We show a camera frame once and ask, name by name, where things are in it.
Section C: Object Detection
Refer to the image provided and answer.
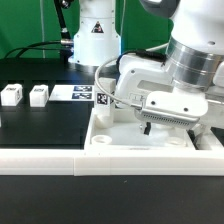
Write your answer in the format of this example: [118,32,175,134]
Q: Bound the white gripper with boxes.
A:
[115,54,208,135]

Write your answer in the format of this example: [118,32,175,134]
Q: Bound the white square tabletop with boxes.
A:
[84,109,195,151]

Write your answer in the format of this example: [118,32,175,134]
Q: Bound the white L-shaped obstacle fence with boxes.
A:
[0,141,224,176]

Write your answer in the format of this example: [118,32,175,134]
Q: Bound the white sheet with tags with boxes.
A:
[49,85,94,102]

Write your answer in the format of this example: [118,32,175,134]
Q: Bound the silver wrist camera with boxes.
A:
[135,110,199,130]

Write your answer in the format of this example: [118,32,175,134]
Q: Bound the white camera cable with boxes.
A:
[94,43,169,109]

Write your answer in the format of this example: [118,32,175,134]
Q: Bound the black cable bundle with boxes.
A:
[2,0,75,60]

